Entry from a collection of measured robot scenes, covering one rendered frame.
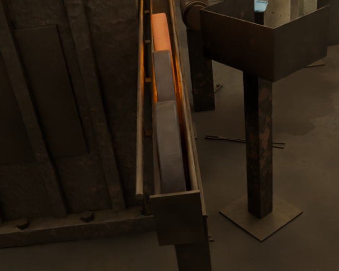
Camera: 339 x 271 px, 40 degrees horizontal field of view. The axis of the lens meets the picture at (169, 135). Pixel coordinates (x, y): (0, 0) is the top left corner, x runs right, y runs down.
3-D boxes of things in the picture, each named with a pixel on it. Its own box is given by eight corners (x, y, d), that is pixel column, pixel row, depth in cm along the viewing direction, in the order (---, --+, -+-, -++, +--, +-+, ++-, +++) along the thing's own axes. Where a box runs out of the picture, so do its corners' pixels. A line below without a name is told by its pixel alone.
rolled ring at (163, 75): (167, 31, 93) (150, 34, 93) (174, 82, 78) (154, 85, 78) (176, 107, 104) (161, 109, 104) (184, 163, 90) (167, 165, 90)
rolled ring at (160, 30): (171, 50, 93) (155, 52, 93) (178, 111, 108) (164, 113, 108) (162, -5, 105) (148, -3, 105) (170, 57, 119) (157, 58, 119)
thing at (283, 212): (273, 252, 145) (273, 28, 107) (216, 212, 164) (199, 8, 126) (316, 221, 154) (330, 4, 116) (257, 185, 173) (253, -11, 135)
